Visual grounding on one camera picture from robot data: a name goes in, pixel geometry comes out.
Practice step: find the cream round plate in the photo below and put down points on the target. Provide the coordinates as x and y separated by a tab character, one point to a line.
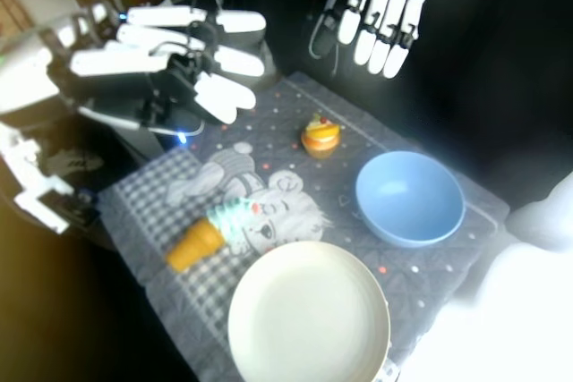
309	315

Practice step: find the white padded object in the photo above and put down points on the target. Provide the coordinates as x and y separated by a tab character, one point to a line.
506	310

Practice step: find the toy cupcake with orange slice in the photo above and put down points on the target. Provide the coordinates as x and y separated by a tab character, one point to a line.
320	136

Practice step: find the blue bowl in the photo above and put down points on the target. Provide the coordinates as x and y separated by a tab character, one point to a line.
409	198

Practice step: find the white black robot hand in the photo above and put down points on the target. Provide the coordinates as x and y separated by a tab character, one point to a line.
134	62
385	2

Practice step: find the grey quilt with bear print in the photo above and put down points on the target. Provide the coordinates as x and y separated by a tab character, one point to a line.
313	203

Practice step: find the toy ice cream cone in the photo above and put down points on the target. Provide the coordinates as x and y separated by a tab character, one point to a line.
210	230

